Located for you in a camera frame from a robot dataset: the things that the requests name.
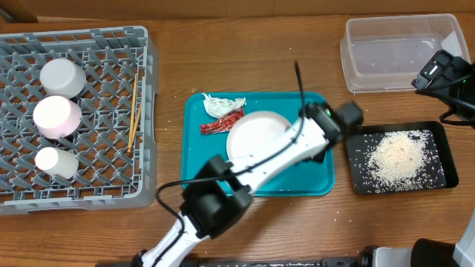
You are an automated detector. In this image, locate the large white plate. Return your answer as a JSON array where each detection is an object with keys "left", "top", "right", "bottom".
[{"left": 226, "top": 111, "right": 291, "bottom": 159}]

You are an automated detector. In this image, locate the red snack wrapper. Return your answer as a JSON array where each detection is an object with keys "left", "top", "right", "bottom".
[{"left": 200, "top": 108, "right": 245, "bottom": 135}]

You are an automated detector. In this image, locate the wooden chopstick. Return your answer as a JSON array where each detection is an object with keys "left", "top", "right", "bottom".
[
  {"left": 127, "top": 73, "right": 138, "bottom": 153},
  {"left": 128, "top": 103, "right": 143, "bottom": 152}
]

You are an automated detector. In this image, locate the cream white cup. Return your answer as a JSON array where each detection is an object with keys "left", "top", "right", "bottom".
[{"left": 35, "top": 147, "right": 79, "bottom": 179}]

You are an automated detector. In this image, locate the grey bowl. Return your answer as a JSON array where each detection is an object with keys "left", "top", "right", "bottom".
[{"left": 40, "top": 59, "right": 86, "bottom": 99}]

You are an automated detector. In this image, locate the pink bowl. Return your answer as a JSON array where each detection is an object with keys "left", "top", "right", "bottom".
[{"left": 33, "top": 96, "right": 82, "bottom": 139}]

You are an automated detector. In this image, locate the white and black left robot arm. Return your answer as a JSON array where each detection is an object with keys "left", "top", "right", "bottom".
[{"left": 131, "top": 102, "right": 364, "bottom": 267}]

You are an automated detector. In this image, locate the pile of rice grains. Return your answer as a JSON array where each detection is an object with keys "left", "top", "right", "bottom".
[{"left": 346, "top": 130, "right": 446, "bottom": 194}]

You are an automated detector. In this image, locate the black rectangular tray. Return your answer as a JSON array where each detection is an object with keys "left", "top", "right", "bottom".
[{"left": 344, "top": 121, "right": 459, "bottom": 188}]

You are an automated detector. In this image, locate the clear plastic bin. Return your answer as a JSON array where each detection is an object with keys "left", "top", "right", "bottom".
[{"left": 340, "top": 13, "right": 471, "bottom": 93}]

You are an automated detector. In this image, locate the crumpled white napkin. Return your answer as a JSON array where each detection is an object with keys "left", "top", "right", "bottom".
[{"left": 203, "top": 93, "right": 246, "bottom": 119}]

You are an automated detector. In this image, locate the grey plastic dish rack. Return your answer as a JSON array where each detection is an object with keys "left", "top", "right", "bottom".
[{"left": 1, "top": 26, "right": 159, "bottom": 215}]

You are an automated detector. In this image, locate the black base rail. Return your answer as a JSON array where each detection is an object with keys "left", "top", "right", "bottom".
[{"left": 179, "top": 257, "right": 356, "bottom": 267}]

